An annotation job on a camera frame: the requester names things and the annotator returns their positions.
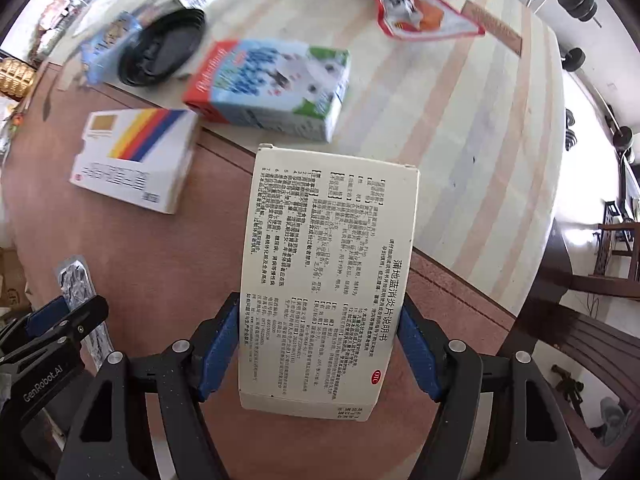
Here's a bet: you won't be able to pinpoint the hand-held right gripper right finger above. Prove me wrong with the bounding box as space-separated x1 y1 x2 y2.
397 292 583 480

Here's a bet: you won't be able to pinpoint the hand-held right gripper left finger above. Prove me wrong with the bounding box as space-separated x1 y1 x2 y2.
56 291 241 480

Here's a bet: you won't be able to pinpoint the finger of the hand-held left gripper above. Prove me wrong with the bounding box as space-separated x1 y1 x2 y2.
0 296 69 348
30 295 110 361

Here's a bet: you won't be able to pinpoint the silver blister pack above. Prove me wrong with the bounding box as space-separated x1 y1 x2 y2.
57 256 113 366

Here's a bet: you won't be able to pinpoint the white medicine box black text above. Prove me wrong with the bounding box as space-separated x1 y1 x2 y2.
239 144 421 422

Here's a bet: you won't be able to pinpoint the white medicine box colour stripes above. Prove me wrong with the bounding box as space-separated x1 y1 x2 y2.
69 108 200 215

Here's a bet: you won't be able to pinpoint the dark wooden chair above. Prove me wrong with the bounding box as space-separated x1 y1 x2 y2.
500 232 640 471

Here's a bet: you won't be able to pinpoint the wooden stool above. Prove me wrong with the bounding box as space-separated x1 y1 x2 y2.
597 200 640 277

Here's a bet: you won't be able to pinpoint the gold foil pack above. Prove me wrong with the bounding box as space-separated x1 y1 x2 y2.
0 57 38 97

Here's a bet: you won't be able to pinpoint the blue snack packet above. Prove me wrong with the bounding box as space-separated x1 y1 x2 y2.
80 11 143 86

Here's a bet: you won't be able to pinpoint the blue white milk carton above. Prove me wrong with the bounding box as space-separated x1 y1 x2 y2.
182 40 351 143

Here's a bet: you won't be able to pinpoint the black plastic lid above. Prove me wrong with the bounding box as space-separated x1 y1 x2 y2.
118 8 207 87

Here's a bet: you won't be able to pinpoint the red snack bag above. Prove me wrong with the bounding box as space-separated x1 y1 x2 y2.
372 0 486 40

